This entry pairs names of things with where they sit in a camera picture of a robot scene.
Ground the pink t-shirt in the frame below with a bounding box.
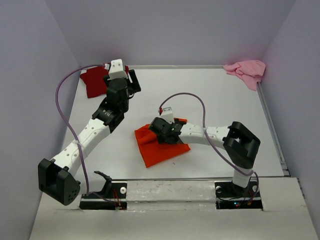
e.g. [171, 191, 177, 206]
[223, 60, 266, 91]

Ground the orange t-shirt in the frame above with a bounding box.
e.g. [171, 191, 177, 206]
[134, 118, 191, 168]

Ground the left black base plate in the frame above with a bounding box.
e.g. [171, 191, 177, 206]
[79, 181, 128, 211]

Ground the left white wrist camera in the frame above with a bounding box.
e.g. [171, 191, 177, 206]
[104, 59, 128, 80]

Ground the right aluminium rail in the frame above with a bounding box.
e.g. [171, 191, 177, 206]
[257, 82, 291, 177]

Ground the back aluminium rail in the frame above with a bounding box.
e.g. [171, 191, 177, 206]
[128, 65, 223, 70]

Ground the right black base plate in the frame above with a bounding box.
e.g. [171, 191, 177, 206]
[214, 181, 263, 210]

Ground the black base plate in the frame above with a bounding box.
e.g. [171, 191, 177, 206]
[214, 181, 263, 210]
[79, 181, 128, 211]

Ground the aluminium rail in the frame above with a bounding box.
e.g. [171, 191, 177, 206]
[112, 177, 233, 182]
[257, 82, 291, 177]
[128, 65, 223, 70]

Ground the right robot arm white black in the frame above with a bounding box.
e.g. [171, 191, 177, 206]
[148, 117, 261, 198]

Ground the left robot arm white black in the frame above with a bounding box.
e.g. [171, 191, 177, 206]
[37, 69, 141, 206]

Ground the front aluminium rail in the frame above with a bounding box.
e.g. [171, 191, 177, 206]
[112, 177, 233, 182]

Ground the folded dark red t-shirt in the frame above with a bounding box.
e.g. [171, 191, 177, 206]
[79, 65, 130, 99]

